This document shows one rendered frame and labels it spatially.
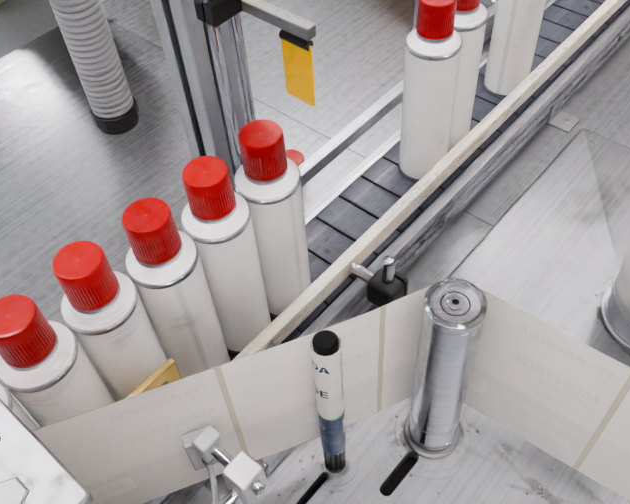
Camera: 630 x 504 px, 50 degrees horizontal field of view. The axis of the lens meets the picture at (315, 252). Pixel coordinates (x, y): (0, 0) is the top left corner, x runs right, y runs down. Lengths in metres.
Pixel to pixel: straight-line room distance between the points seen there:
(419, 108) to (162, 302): 0.33
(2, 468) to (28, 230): 0.56
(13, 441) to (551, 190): 0.59
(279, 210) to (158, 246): 0.11
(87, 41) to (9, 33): 0.71
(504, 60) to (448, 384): 0.46
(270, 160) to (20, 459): 0.27
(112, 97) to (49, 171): 0.41
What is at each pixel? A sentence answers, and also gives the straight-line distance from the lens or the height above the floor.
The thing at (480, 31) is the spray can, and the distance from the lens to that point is 0.70.
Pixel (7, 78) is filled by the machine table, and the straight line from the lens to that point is 1.11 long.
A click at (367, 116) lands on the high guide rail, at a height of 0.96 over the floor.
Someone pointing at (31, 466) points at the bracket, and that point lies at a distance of 0.32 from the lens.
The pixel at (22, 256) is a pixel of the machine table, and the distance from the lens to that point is 0.83.
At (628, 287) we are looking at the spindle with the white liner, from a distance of 0.62.
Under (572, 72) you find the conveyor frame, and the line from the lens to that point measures 0.93.
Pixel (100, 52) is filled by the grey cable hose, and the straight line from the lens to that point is 0.50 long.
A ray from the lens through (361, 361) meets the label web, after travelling 0.46.
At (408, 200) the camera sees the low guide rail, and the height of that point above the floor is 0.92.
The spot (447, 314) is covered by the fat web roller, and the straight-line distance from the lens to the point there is 0.42.
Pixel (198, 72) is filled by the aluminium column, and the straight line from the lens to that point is 0.62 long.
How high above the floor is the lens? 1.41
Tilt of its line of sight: 51 degrees down
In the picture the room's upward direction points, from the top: 5 degrees counter-clockwise
